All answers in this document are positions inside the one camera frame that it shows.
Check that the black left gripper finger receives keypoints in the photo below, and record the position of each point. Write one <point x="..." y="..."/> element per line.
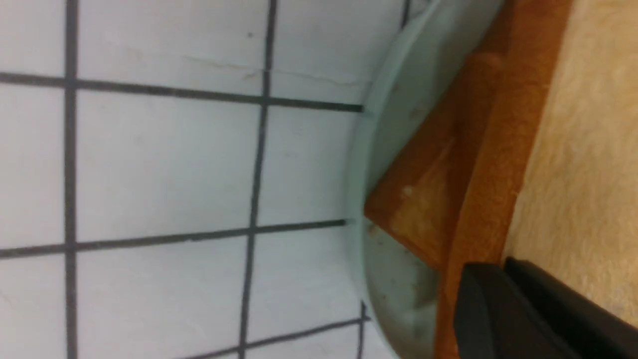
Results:
<point x="519" y="311"/>

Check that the toast slice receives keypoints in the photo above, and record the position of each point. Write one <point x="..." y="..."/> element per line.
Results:
<point x="555" y="182"/>
<point x="418" y="200"/>

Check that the pale green plate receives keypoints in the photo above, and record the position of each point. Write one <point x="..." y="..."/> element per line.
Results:
<point x="398" y="290"/>

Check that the checkered white tablecloth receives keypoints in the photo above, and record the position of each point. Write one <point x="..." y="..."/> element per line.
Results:
<point x="171" y="176"/>

